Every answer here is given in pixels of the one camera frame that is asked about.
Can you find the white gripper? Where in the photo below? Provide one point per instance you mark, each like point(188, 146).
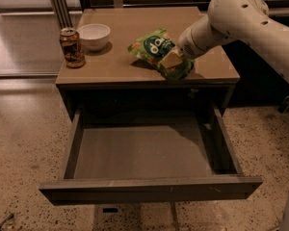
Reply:
point(188, 45)

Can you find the open grey top drawer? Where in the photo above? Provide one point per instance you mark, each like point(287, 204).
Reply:
point(149, 156)

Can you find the white ceramic bowl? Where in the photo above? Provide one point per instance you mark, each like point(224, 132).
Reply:
point(94, 37)

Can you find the brown soda can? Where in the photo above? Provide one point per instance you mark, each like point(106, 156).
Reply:
point(72, 47)

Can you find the green rice chip bag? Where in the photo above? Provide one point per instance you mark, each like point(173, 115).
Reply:
point(152, 48)

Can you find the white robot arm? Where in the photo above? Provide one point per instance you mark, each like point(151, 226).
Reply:
point(228, 20)

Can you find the metal pole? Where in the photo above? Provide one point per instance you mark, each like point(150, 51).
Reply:
point(61, 11)

